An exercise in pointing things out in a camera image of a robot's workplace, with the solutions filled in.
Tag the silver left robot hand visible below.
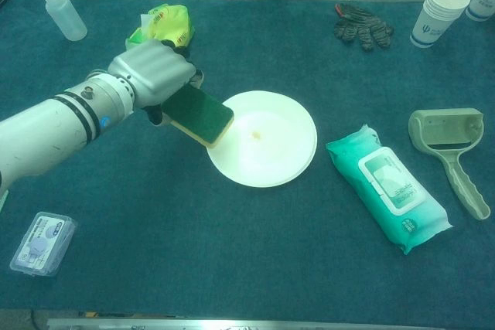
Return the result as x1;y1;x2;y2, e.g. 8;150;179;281
107;39;205;126

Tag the green yellow sponge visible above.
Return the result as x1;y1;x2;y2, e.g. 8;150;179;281
160;84;235;149

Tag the yellow green tissue pack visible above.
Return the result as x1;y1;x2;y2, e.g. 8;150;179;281
125;3;194;56

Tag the clear plastic squeeze bottle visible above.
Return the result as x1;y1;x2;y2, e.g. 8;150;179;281
38;0;88;42

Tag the grey knitted work glove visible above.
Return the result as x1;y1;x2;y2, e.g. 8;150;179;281
333;2;394;52

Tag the white round plate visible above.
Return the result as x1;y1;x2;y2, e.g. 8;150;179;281
207;90;319;189

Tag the teal table cloth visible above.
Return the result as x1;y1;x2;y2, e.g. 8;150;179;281
0;0;495;325

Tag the stack of white paper cups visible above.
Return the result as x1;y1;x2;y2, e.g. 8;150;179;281
409;0;471;49

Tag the clear plastic card box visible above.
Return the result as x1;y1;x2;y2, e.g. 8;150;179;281
9;211;77;278

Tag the pale green lint roller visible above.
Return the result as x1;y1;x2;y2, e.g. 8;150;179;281
408;107;491;221

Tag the teal wet wipes pack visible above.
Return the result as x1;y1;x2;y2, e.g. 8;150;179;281
325;124;453;256

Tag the metal frame rail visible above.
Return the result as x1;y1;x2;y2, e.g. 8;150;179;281
46;317;446;330

